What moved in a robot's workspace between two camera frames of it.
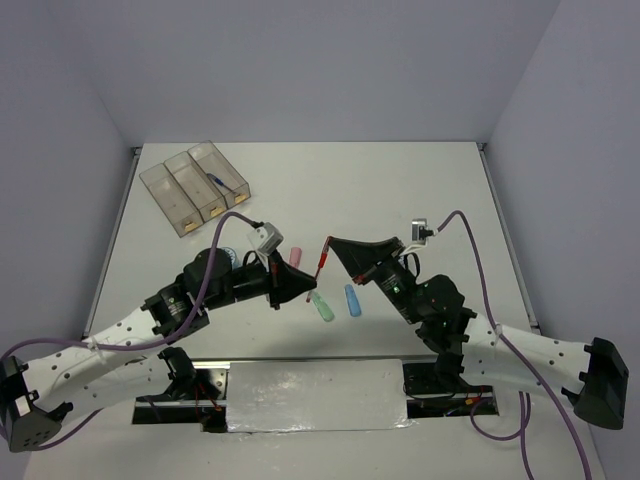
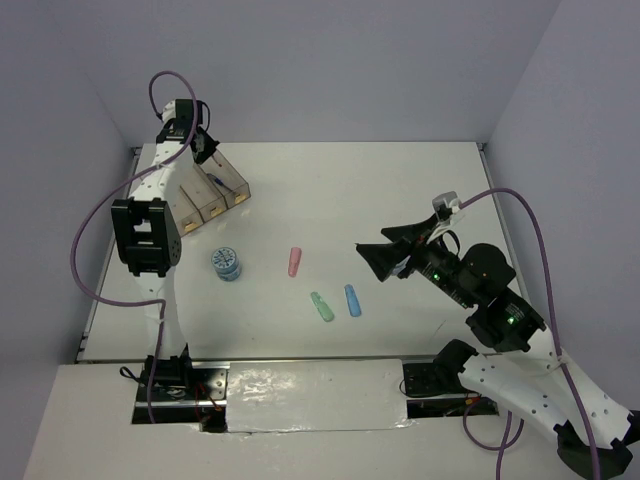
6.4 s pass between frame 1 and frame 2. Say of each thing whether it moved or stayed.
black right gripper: moved
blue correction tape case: stayed
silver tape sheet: stayed
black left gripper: moved
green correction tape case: stayed
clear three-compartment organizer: stayed
